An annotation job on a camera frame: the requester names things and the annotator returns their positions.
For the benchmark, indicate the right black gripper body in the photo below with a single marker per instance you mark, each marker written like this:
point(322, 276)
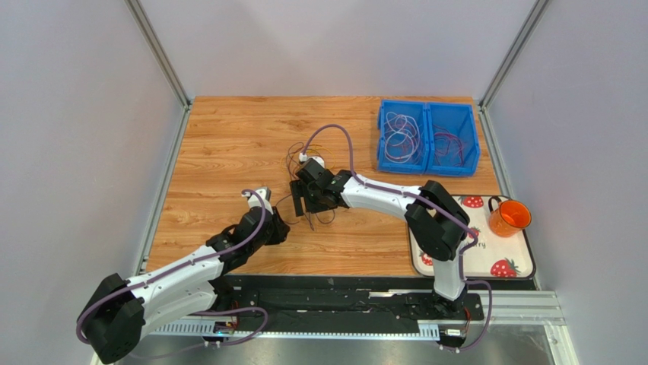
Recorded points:
point(304, 196)

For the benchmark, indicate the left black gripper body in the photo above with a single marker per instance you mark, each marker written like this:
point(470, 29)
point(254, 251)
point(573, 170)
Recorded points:
point(274, 234)

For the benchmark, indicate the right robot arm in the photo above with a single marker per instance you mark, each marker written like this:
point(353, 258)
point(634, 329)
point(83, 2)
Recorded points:
point(434, 218)

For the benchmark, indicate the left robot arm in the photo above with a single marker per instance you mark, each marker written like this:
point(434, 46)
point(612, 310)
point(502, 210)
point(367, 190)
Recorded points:
point(122, 311)

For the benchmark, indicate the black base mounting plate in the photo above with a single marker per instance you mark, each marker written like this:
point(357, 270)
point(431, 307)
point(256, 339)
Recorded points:
point(345, 305)

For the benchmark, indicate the blue plastic bin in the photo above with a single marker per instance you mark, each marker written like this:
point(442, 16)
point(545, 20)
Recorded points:
point(431, 138)

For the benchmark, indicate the strawberry print tray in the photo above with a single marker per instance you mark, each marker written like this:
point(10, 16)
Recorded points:
point(494, 256)

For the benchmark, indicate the orange plastic cup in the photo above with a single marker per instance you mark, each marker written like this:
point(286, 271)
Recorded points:
point(507, 217)

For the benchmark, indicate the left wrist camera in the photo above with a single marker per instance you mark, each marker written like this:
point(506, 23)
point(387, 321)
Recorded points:
point(259, 197)

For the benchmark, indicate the right aluminium corner post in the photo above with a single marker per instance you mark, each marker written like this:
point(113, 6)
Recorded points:
point(529, 25)

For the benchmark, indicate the aluminium corner post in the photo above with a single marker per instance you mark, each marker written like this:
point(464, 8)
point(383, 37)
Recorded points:
point(529, 25)
point(147, 29)

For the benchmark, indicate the left aluminium corner post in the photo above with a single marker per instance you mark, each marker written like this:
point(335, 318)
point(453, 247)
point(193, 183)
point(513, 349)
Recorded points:
point(147, 29)

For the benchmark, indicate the aluminium frame rail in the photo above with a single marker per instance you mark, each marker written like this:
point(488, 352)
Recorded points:
point(502, 308)

